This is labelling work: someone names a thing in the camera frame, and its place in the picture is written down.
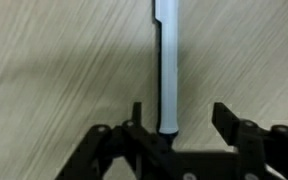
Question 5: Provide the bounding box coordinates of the white marker with black cap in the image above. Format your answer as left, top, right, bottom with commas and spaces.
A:
153, 0, 180, 145

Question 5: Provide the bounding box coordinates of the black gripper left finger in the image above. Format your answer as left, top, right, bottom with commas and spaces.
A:
54, 101, 172, 180

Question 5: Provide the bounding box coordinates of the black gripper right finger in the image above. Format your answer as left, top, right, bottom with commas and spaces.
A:
211, 101, 288, 180

